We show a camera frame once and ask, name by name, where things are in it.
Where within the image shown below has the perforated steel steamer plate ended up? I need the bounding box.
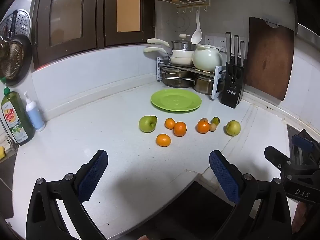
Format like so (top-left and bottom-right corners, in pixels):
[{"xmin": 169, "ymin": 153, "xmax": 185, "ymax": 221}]
[{"xmin": 0, "ymin": 9, "xmax": 32, "ymax": 42}]

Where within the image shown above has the white pan with handle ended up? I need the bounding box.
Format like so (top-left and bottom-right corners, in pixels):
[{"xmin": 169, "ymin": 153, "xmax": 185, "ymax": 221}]
[
  {"xmin": 147, "ymin": 38, "xmax": 194, "ymax": 58},
  {"xmin": 144, "ymin": 47, "xmax": 194, "ymax": 65}
]

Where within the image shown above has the green plate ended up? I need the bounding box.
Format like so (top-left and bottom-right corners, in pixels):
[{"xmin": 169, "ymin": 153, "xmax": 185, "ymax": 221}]
[{"xmin": 151, "ymin": 89, "xmax": 202, "ymax": 112}]

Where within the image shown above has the stainless steel pot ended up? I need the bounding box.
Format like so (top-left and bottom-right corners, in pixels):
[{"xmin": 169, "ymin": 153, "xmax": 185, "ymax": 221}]
[{"xmin": 171, "ymin": 41, "xmax": 197, "ymax": 51}]

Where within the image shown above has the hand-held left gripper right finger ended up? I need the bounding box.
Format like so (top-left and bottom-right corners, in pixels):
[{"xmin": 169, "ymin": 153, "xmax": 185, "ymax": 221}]
[{"xmin": 209, "ymin": 150, "xmax": 293, "ymax": 240}]

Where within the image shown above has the green dish soap bottle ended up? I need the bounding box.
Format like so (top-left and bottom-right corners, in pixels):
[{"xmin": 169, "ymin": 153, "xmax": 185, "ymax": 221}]
[{"xmin": 0, "ymin": 77, "xmax": 36, "ymax": 146}]

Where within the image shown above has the white and black pot rack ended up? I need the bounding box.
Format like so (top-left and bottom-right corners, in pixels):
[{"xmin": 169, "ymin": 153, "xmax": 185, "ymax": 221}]
[{"xmin": 157, "ymin": 56, "xmax": 227, "ymax": 100}]

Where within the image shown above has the yellow-green apple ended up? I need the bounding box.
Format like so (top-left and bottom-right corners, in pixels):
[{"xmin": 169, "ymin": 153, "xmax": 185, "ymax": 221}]
[{"xmin": 226, "ymin": 120, "xmax": 241, "ymax": 137}]

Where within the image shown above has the white ceramic pot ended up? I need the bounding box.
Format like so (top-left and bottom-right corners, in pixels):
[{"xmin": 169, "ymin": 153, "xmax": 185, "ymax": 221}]
[{"xmin": 192, "ymin": 44, "xmax": 225, "ymax": 72}]

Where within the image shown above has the black frying pan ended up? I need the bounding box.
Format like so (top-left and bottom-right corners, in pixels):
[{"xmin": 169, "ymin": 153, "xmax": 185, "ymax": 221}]
[{"xmin": 0, "ymin": 10, "xmax": 33, "ymax": 86}]

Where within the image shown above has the brown cabinet door glass pane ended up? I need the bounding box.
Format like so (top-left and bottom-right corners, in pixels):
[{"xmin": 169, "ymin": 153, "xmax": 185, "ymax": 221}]
[
  {"xmin": 32, "ymin": 0, "xmax": 98, "ymax": 67},
  {"xmin": 97, "ymin": 0, "xmax": 156, "ymax": 47}
]

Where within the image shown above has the person's right hand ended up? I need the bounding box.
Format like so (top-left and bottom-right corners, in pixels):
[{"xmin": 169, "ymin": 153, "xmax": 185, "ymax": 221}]
[{"xmin": 292, "ymin": 201, "xmax": 310, "ymax": 233}]

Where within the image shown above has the golden mesh strainer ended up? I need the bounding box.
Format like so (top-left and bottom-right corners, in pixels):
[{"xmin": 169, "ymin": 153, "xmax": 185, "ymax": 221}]
[{"xmin": 0, "ymin": 41, "xmax": 26, "ymax": 79}]

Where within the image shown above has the steel pot with wire handle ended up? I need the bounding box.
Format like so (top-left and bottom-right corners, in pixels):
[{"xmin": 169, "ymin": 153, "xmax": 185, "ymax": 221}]
[{"xmin": 162, "ymin": 70, "xmax": 194, "ymax": 88}]

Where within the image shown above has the large green apple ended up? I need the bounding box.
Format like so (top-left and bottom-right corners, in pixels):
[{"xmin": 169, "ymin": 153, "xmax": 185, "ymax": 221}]
[{"xmin": 139, "ymin": 115, "xmax": 157, "ymax": 133}]

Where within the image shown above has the black knife block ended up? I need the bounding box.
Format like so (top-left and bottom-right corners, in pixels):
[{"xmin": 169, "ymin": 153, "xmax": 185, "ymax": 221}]
[{"xmin": 220, "ymin": 61, "xmax": 246, "ymax": 109}]

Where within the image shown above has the brown wooden cutting board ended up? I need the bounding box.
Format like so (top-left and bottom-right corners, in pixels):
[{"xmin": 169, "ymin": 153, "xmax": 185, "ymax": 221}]
[{"xmin": 244, "ymin": 17, "xmax": 295, "ymax": 101}]

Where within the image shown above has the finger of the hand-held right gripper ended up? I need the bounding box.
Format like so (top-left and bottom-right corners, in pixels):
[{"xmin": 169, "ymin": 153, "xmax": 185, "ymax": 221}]
[
  {"xmin": 292, "ymin": 134, "xmax": 320, "ymax": 165},
  {"xmin": 264, "ymin": 145, "xmax": 295, "ymax": 172}
]

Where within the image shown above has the glass lid with white knob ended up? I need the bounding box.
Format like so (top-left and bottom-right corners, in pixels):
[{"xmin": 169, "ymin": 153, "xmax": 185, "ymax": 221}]
[{"xmin": 171, "ymin": 34, "xmax": 196, "ymax": 44}]

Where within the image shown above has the white ladle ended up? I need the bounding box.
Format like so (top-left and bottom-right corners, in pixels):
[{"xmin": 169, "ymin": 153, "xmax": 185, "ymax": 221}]
[{"xmin": 191, "ymin": 10, "xmax": 203, "ymax": 45}]

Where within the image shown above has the steel stock pot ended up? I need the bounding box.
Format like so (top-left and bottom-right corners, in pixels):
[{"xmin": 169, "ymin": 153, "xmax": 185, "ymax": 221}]
[{"xmin": 194, "ymin": 74, "xmax": 224, "ymax": 95}]

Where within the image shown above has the white pump bottle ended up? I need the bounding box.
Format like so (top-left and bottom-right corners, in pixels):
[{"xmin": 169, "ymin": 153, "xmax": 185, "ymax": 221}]
[{"xmin": 23, "ymin": 91, "xmax": 46, "ymax": 132}]

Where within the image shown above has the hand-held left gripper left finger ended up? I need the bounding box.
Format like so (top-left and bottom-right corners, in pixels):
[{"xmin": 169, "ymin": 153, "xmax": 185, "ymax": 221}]
[{"xmin": 26, "ymin": 149, "xmax": 109, "ymax": 240}]

